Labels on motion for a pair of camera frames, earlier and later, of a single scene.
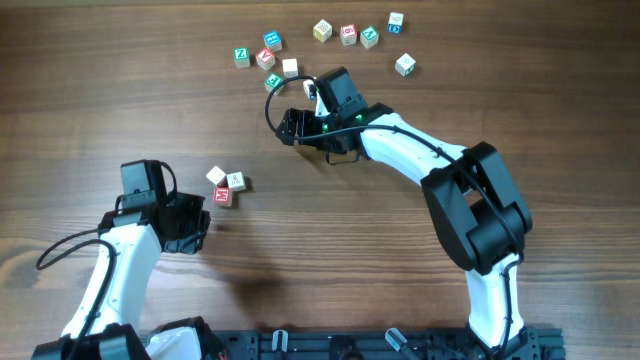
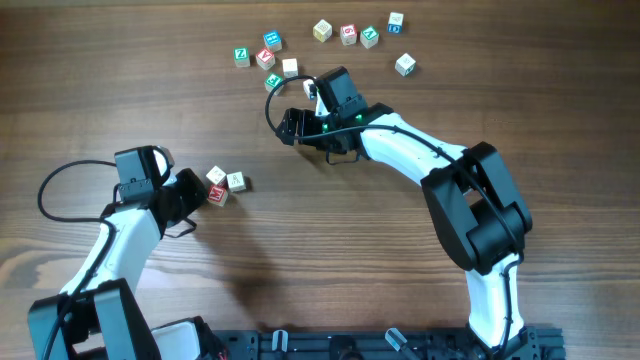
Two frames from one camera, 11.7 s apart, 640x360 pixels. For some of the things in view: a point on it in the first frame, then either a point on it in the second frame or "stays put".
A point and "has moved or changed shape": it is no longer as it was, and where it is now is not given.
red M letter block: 221,195 has moved or changed shape
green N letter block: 369,37 stays put
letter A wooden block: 236,181 stays put
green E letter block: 272,81 stays put
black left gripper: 189,223 → 189,193
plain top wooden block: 290,68 stays put
